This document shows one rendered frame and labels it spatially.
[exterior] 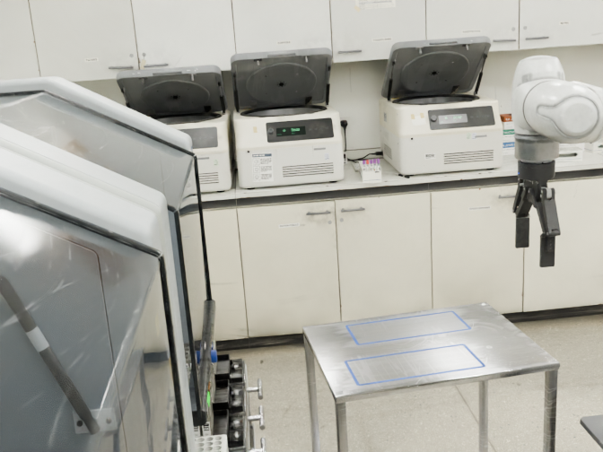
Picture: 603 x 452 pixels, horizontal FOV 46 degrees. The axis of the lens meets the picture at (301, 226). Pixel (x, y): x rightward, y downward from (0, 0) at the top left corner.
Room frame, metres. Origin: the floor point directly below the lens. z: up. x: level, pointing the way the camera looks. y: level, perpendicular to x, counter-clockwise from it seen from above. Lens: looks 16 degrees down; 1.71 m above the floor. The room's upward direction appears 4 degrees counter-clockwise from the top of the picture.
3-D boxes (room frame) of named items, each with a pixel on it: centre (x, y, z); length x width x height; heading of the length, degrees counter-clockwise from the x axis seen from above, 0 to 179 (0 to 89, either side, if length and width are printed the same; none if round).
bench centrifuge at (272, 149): (3.95, 0.05, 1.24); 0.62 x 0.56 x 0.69; 4
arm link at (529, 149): (1.48, -0.50, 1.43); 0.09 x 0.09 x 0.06
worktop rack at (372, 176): (3.77, -0.39, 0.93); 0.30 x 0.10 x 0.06; 178
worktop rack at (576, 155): (3.87, -1.40, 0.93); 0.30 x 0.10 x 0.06; 86
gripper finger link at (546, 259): (1.41, -0.51, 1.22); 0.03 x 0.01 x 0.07; 94
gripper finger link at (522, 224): (1.55, -0.50, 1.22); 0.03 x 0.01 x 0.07; 94
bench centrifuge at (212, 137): (3.91, 0.63, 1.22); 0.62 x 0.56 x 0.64; 2
